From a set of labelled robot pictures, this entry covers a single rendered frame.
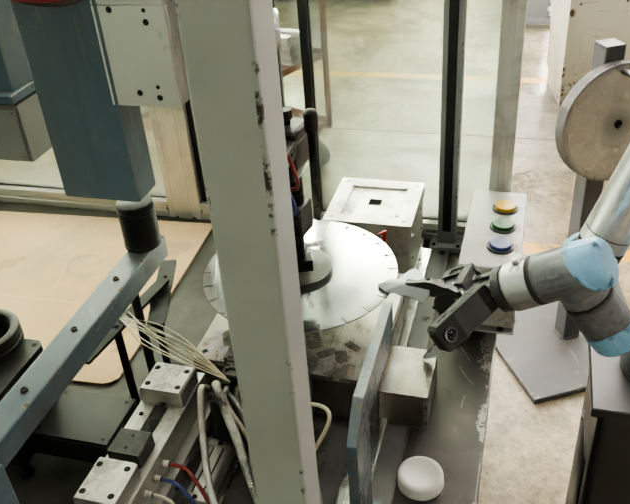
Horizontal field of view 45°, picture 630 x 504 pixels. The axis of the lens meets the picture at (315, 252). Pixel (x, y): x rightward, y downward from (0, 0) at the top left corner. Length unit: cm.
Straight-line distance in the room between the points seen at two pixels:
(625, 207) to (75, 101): 78
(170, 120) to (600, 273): 105
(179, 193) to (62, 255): 31
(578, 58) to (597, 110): 213
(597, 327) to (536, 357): 140
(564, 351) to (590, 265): 151
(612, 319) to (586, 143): 106
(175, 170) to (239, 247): 139
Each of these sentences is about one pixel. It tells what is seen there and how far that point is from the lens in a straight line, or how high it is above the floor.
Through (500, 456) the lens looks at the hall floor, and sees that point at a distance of 225.
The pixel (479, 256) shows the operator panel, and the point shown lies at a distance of 140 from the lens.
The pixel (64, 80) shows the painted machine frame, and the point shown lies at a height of 138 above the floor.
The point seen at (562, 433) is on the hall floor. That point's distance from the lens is 234.
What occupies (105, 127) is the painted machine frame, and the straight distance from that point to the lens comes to 96.
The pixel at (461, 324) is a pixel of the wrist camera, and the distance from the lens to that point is 113.
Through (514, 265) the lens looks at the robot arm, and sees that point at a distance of 114.
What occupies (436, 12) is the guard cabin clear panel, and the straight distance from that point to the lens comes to 153.
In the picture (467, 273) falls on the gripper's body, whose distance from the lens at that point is 120.
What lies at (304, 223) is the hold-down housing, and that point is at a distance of 112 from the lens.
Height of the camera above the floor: 168
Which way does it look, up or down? 33 degrees down
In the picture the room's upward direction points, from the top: 5 degrees counter-clockwise
